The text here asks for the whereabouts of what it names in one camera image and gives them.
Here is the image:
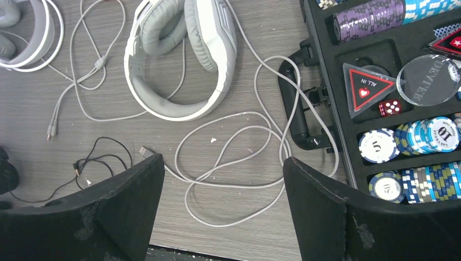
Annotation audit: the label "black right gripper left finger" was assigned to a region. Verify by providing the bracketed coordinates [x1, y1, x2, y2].
[1, 154, 165, 260]

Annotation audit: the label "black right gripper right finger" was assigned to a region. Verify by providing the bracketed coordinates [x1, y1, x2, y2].
[283, 157, 460, 260]

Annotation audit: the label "grey headphone cable with USB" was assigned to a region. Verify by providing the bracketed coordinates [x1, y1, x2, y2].
[139, 0, 340, 228]

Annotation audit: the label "large white grey headphones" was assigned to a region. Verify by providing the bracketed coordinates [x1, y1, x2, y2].
[124, 1, 237, 122]

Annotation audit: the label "black on-ear headphones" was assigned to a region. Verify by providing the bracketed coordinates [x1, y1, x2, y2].
[1, 146, 19, 198]

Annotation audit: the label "small white headphones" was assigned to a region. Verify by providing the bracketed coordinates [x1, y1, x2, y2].
[1, 1, 65, 73]

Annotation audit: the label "white five poker chip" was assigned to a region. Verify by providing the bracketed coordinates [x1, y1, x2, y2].
[358, 128, 400, 164]

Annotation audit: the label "fifty poker chip row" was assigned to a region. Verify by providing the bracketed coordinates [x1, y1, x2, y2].
[368, 161, 460, 204]

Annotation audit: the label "red translucent die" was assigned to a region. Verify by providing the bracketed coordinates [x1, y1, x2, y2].
[378, 100, 402, 117]

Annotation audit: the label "triangular all-in button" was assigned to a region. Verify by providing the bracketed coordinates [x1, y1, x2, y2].
[342, 63, 406, 119]

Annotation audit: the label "black poker chip case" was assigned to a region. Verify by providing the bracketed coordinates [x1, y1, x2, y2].
[291, 1, 460, 192]

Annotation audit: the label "clear round dealer button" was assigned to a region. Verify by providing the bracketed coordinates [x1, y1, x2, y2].
[396, 54, 460, 107]

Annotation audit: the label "purple poker chip row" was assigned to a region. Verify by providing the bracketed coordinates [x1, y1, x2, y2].
[333, 0, 406, 44]

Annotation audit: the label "red black triangular button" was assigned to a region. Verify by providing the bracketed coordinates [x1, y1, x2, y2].
[425, 28, 460, 60]

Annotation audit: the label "blue poker chip row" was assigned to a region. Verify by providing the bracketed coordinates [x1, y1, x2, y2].
[402, 0, 460, 24]

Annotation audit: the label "thin black headphone cable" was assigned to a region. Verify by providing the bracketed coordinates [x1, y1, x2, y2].
[9, 136, 134, 204]

